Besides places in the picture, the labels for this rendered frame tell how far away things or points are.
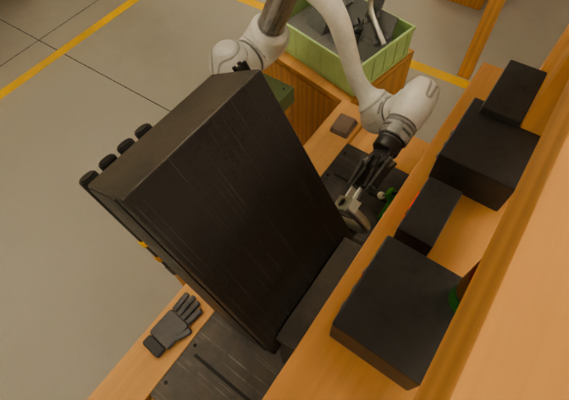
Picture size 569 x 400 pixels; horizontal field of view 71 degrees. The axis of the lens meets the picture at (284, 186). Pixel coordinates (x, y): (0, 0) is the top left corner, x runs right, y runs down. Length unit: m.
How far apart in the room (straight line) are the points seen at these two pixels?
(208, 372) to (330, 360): 0.72
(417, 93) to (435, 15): 2.81
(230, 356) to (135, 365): 0.29
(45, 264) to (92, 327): 0.52
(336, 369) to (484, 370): 0.41
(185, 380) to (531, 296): 1.14
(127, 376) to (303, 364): 0.82
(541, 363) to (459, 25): 3.72
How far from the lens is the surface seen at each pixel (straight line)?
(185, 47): 3.63
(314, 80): 2.01
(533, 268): 0.27
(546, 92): 0.76
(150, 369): 1.35
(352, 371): 0.63
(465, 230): 0.74
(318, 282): 0.97
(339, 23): 1.15
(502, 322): 0.25
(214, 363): 1.30
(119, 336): 2.41
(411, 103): 1.15
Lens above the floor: 2.16
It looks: 58 degrees down
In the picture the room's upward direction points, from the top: 4 degrees counter-clockwise
